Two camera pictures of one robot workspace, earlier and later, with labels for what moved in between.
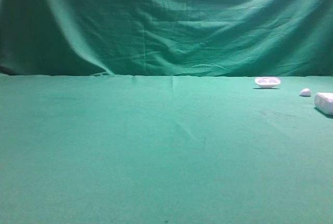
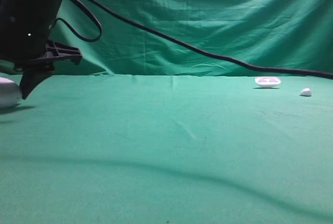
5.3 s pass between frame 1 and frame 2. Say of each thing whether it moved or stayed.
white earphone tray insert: stayed
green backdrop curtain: stayed
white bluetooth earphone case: moved
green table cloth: stayed
